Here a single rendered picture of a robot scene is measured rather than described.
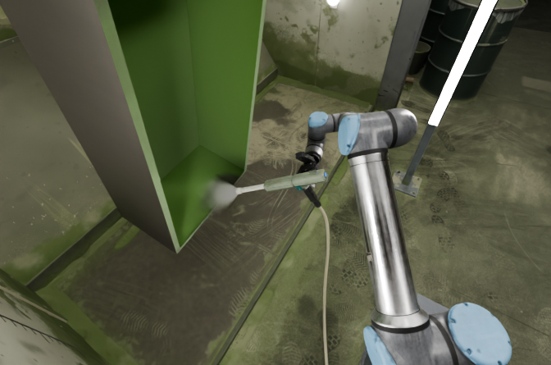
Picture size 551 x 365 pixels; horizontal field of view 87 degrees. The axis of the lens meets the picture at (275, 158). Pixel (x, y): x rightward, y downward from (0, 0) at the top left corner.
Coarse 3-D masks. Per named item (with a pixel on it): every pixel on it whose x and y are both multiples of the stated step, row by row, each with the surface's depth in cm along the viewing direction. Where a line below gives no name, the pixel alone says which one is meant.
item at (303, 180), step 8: (288, 176) 131; (296, 176) 128; (304, 176) 125; (312, 176) 122; (320, 176) 120; (264, 184) 136; (272, 184) 133; (280, 184) 130; (288, 184) 129; (296, 184) 127; (304, 184) 126; (312, 184) 125; (240, 192) 145; (304, 192) 131; (312, 192) 132; (312, 200) 134
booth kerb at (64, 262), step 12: (276, 72) 318; (264, 84) 305; (108, 216) 191; (120, 216) 199; (96, 228) 186; (108, 228) 194; (84, 240) 182; (72, 252) 177; (84, 252) 185; (48, 264) 167; (60, 264) 173; (36, 276) 163; (48, 276) 169; (36, 288) 165
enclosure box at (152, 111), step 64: (0, 0) 63; (64, 0) 52; (128, 0) 92; (192, 0) 112; (256, 0) 99; (64, 64) 68; (128, 64) 104; (192, 64) 136; (256, 64) 114; (128, 128) 73; (192, 128) 164; (128, 192) 111
